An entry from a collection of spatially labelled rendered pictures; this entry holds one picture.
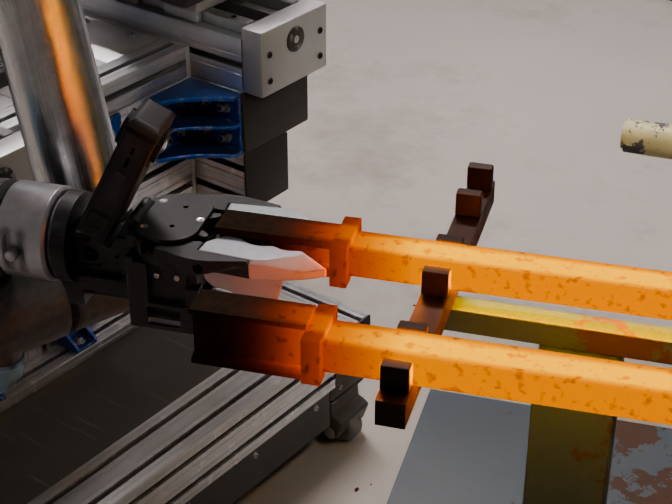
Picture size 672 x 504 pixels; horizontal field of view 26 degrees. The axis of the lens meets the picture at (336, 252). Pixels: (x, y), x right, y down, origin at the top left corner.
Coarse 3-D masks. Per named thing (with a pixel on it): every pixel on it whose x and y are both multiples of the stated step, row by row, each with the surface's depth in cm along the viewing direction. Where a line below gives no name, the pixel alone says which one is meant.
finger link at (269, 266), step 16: (224, 240) 107; (240, 240) 107; (240, 256) 105; (256, 256) 105; (272, 256) 105; (288, 256) 105; (304, 256) 105; (256, 272) 105; (272, 272) 105; (288, 272) 105; (304, 272) 105; (320, 272) 105; (224, 288) 108; (240, 288) 107; (256, 288) 106; (272, 288) 106
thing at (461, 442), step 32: (448, 416) 133; (480, 416) 133; (512, 416) 133; (416, 448) 129; (448, 448) 129; (480, 448) 129; (512, 448) 129; (640, 448) 129; (416, 480) 125; (448, 480) 125; (480, 480) 125; (512, 480) 125; (640, 480) 125
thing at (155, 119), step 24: (144, 120) 104; (168, 120) 105; (120, 144) 104; (144, 144) 104; (120, 168) 105; (144, 168) 106; (96, 192) 107; (120, 192) 106; (96, 216) 108; (120, 216) 109; (96, 240) 109
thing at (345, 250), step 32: (224, 224) 107; (256, 224) 107; (288, 224) 107; (320, 224) 107; (352, 224) 107; (320, 256) 107; (352, 256) 105; (384, 256) 104; (416, 256) 104; (448, 256) 104; (480, 256) 104; (512, 256) 104; (544, 256) 104; (480, 288) 104; (512, 288) 103; (544, 288) 102; (576, 288) 102; (608, 288) 101; (640, 288) 101
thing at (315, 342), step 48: (240, 336) 97; (288, 336) 96; (336, 336) 95; (384, 336) 95; (432, 336) 95; (432, 384) 94; (480, 384) 93; (528, 384) 92; (576, 384) 91; (624, 384) 91
